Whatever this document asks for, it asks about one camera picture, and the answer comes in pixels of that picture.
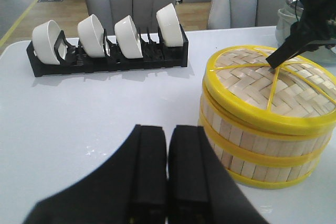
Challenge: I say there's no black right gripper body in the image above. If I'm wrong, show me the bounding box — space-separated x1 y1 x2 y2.
290 0 335 51

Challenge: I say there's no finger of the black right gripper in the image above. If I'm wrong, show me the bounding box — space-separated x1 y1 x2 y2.
266 30 323 69

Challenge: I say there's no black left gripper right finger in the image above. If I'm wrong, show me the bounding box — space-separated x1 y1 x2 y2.
168 125 266 223

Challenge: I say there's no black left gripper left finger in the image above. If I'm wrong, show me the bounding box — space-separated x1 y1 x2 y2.
24 125 167 223

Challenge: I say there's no woven bamboo steamer lid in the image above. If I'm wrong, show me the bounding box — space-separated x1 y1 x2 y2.
203 45 335 136

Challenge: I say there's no green electric cooking pot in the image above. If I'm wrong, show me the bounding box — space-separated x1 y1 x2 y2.
275 0 336 65

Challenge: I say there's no bamboo steamer base tier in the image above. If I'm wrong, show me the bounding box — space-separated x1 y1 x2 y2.
209 139 320 189

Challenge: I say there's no black dish rack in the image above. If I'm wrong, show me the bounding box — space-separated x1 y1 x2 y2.
26 29 188 77

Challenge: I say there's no white bowl rightmost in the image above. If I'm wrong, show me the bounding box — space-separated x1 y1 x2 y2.
156 3 183 47

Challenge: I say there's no white bowl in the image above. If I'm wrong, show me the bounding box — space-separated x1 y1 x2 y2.
32 20 61 65
77 14 104 58
114 15 143 59
156 3 183 47

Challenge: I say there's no white bowl far left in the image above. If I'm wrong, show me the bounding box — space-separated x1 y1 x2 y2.
32 20 61 65

